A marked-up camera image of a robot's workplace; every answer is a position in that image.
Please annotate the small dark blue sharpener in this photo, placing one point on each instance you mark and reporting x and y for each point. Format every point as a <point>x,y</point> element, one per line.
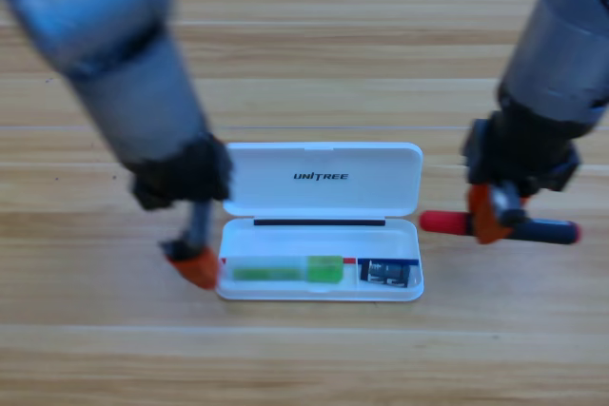
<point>387,274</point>

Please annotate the white plastic pencil case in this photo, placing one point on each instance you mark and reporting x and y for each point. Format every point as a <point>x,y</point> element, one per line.
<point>319,192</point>

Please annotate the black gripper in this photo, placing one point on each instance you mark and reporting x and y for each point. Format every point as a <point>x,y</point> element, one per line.
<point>523,154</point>
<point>190,173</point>

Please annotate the red and black marker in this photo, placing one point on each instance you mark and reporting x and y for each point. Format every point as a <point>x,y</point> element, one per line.
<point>442,221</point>

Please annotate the green and white highlighter pen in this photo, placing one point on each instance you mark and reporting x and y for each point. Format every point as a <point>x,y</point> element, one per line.
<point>323,270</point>

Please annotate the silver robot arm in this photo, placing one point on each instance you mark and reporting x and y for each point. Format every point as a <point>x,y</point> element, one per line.
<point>556,44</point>
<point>119,68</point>

